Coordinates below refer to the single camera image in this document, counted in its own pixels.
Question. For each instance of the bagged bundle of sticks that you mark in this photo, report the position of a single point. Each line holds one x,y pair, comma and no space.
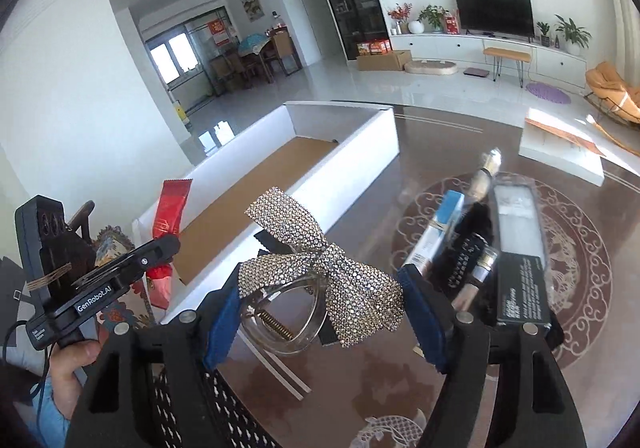
484,177

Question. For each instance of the blue white ointment box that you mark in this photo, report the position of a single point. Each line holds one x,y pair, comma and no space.
437,232

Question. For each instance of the gold HIH tube box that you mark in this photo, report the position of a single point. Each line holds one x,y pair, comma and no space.
481,271

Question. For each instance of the orange lounge chair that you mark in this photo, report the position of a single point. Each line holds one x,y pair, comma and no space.
616,97

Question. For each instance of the red flower vase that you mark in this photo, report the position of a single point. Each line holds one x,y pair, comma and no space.
400,15

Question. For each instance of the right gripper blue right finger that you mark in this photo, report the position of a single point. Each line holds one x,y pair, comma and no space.
533,405

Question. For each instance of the purple round floor mat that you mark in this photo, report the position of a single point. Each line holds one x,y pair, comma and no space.
548,93

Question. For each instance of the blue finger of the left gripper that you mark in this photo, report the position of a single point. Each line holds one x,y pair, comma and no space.
130,267

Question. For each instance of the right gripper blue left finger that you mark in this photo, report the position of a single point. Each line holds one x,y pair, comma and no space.
160,386

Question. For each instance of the green potted plant right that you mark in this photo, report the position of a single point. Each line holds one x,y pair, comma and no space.
577,38

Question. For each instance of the red candy-shaped gift box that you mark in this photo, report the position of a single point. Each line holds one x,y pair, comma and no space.
166,229

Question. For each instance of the large white storage box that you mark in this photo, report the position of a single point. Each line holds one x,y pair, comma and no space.
325,155

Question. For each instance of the green potted plant left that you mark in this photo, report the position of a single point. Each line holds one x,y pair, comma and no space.
434,16

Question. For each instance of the black television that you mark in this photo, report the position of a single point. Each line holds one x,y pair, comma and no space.
504,16

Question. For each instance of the cardboard box on floor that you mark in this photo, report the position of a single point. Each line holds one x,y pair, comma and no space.
391,61

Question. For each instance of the person's left hand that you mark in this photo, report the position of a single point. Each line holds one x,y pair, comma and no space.
64,362

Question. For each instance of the white tv cabinet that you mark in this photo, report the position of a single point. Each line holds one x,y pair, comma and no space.
529,61

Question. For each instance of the black odor removing bar box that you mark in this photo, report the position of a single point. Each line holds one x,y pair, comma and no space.
521,296

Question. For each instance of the black embroidered velvet pouch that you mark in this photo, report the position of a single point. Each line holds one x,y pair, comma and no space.
454,265

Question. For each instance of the green potted plant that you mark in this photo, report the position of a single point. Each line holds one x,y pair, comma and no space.
434,16
577,38

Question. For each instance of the rhinestone bow hair claw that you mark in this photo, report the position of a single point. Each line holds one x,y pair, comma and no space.
355,299

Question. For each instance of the white box lid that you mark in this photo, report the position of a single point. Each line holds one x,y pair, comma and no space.
553,142

